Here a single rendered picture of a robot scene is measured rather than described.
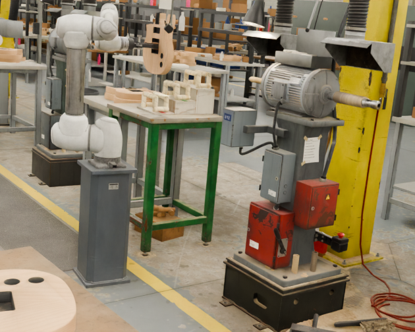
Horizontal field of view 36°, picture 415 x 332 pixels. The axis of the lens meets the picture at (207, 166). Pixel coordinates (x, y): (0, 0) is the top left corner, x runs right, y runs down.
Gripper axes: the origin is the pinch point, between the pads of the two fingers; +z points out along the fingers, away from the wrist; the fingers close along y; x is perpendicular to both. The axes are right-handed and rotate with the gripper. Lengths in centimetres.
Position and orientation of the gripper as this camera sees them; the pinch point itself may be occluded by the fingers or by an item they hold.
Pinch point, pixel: (155, 45)
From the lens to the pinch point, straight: 429.8
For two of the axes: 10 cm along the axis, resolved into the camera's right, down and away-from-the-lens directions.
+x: 1.0, -9.7, -2.2
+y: 5.3, 2.4, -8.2
